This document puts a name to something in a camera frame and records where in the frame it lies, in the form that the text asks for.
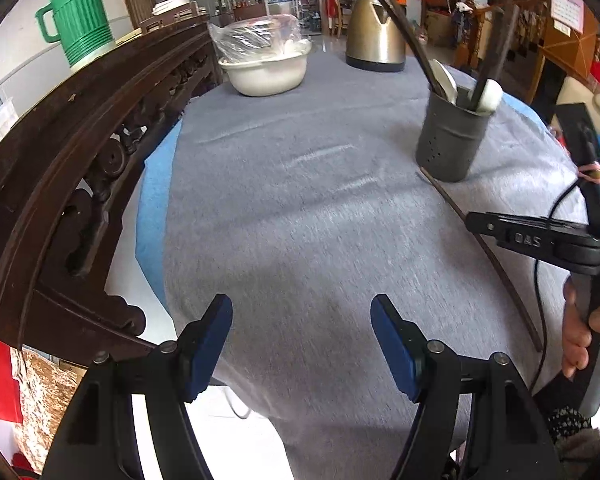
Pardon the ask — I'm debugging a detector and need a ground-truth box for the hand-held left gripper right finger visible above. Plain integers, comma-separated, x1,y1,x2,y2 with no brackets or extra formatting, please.
370,294,563,480

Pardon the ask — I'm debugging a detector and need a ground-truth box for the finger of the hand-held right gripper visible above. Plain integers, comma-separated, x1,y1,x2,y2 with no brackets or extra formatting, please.
467,211,600,277
500,213,588,229

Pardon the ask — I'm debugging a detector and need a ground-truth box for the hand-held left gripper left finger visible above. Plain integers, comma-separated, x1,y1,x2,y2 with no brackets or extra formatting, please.
40,293,234,480

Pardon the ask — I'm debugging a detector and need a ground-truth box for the dark wooden chopstick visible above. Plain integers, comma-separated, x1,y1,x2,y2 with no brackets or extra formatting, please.
472,5,521,111
417,167,544,352
375,0,443,98
467,10,511,111
367,0,438,97

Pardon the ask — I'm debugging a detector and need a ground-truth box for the grey metal utensil holder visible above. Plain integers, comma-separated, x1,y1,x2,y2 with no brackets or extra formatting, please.
415,85,496,183

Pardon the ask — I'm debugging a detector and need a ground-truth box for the white ceramic spoon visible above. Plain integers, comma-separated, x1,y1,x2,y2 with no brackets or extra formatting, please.
472,79,504,113

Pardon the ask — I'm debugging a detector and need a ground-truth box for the white plastic spoon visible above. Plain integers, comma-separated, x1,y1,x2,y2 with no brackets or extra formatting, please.
427,59,458,106

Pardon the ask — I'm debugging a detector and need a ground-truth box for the person's right forearm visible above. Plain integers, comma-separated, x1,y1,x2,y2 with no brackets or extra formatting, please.
532,375,600,480

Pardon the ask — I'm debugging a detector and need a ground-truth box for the person's right hand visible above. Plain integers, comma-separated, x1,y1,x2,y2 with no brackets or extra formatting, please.
561,277,600,381

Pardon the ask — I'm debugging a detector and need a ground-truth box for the beige sofa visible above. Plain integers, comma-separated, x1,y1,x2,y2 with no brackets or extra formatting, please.
550,75,600,131

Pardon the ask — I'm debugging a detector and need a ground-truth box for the blue table cover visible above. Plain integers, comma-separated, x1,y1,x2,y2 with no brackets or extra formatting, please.
136,95,551,311

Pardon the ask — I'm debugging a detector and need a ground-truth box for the brown patterned bag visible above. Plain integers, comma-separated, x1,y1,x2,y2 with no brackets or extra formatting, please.
10,347,81,461

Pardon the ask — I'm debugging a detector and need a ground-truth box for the red bag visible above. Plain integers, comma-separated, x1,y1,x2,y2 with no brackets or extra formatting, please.
0,322,23,423

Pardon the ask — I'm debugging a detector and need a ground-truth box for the brass-coloured electric kettle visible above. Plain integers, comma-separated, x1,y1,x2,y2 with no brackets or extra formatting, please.
345,0,407,72

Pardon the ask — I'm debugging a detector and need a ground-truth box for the white plastic basin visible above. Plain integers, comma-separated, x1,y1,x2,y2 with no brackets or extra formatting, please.
218,40,312,97

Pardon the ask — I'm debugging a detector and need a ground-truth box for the clear plastic bag with bowl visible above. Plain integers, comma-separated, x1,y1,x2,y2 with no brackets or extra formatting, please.
207,14,303,63

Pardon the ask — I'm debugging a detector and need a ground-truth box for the white rice cooker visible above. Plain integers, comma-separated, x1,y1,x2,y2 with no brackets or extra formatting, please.
151,0,198,17

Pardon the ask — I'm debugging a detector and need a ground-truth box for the green thermos jug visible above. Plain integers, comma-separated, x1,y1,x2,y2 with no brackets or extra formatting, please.
35,0,117,68

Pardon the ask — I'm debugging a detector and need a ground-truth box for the black cable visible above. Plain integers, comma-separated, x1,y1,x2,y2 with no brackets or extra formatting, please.
531,180,581,393

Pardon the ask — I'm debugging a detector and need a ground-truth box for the pink wall calendar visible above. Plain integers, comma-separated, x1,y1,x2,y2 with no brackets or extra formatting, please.
550,0,586,36

